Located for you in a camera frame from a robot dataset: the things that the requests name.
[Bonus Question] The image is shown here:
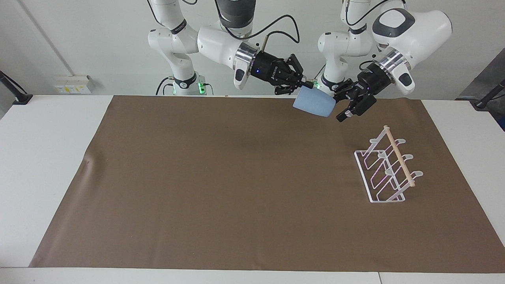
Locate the white wall socket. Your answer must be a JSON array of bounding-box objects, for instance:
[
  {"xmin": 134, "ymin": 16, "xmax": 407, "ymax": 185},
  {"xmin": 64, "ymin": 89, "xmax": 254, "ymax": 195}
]
[{"xmin": 55, "ymin": 75, "xmax": 92, "ymax": 95}]

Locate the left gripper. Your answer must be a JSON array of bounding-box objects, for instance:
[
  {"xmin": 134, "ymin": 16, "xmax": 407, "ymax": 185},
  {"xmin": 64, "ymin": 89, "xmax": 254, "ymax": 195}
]
[{"xmin": 333, "ymin": 63, "xmax": 395, "ymax": 122}]

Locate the black stand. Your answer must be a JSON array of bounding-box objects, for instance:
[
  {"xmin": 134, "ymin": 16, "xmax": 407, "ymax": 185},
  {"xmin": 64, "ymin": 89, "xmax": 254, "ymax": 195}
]
[
  {"xmin": 473, "ymin": 78, "xmax": 505, "ymax": 112},
  {"xmin": 0, "ymin": 71, "xmax": 34, "ymax": 105}
]

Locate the white wire cup holder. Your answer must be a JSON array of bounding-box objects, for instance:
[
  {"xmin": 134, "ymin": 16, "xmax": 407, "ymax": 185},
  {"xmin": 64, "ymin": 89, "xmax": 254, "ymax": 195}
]
[{"xmin": 353, "ymin": 125, "xmax": 424, "ymax": 204}]

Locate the white wall conduit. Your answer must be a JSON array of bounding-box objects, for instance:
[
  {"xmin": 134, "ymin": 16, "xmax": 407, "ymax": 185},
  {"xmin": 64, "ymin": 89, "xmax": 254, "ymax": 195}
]
[{"xmin": 19, "ymin": 0, "xmax": 75, "ymax": 76}]

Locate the light blue cup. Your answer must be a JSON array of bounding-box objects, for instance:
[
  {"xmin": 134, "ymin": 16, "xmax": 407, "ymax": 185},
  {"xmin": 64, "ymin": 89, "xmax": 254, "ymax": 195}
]
[{"xmin": 292, "ymin": 87, "xmax": 337, "ymax": 118}]

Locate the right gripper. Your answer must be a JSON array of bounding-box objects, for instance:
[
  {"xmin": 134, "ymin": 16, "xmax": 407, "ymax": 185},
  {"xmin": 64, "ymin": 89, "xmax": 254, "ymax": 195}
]
[{"xmin": 251, "ymin": 52, "xmax": 314, "ymax": 95}]

